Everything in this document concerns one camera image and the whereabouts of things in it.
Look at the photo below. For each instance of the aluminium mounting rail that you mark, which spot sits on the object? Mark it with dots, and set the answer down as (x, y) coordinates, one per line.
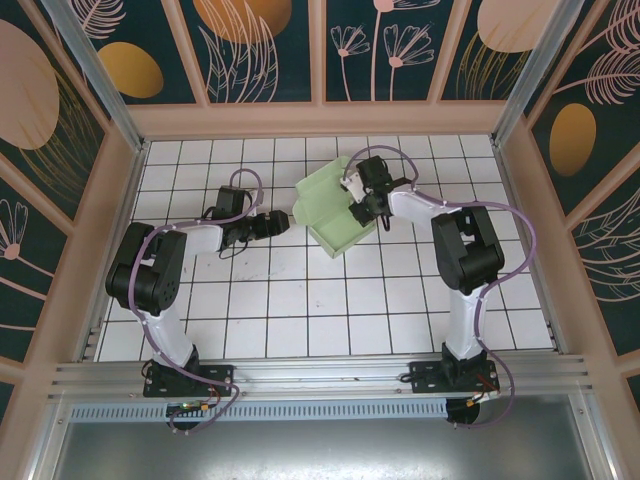
(320, 372)

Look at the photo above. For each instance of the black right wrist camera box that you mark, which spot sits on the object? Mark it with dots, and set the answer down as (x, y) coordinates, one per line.
(372, 172)

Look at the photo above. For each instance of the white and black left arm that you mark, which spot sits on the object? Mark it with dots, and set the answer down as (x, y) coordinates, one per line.
(145, 270)

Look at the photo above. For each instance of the grey metal sheet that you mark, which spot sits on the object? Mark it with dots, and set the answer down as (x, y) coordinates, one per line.
(320, 450)

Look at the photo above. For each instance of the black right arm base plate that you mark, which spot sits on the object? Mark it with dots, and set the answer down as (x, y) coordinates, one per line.
(425, 377)

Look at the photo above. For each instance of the aluminium table edge rail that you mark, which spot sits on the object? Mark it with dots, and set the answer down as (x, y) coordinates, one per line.
(130, 195)
(515, 200)

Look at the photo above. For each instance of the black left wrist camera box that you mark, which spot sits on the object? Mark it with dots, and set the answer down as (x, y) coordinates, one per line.
(231, 200)

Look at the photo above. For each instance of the aluminium frame post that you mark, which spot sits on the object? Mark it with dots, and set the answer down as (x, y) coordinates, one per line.
(540, 70)
(95, 75)

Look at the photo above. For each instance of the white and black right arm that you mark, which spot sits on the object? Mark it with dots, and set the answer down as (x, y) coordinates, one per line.
(467, 250)

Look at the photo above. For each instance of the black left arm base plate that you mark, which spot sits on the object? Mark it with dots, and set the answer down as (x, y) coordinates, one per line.
(220, 381)

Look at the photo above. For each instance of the dark floral wall panel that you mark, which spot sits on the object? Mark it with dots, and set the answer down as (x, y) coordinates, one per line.
(590, 125)
(25, 280)
(145, 50)
(610, 270)
(250, 50)
(490, 50)
(380, 50)
(40, 125)

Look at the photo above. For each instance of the light green paper box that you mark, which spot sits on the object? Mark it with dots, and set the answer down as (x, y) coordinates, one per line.
(325, 215)

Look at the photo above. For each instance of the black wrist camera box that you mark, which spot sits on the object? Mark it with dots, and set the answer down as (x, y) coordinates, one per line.
(231, 200)
(372, 172)

